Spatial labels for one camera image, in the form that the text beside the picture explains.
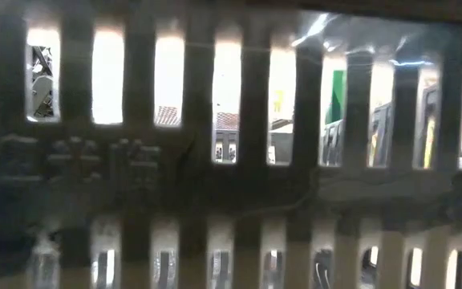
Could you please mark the black plastic basket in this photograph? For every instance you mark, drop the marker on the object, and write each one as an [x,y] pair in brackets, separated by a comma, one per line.
[255,188]

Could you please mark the clear plastic supplies packet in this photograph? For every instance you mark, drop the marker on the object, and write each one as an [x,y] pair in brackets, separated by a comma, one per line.
[323,32]

